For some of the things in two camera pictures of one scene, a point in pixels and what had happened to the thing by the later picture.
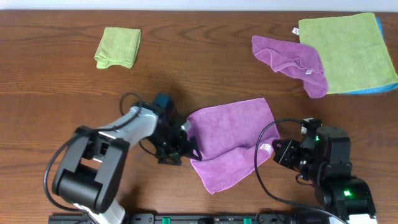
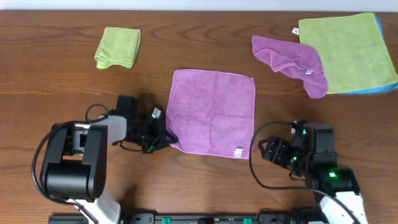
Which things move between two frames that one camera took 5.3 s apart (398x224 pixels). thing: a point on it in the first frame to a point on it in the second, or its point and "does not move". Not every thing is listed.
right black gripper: (288, 153) does not move
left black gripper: (173, 143) to (154, 134)
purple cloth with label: (232, 140) to (212, 112)
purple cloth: (293, 60) does not move
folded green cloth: (118, 46) does not move
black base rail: (212, 218) does not move
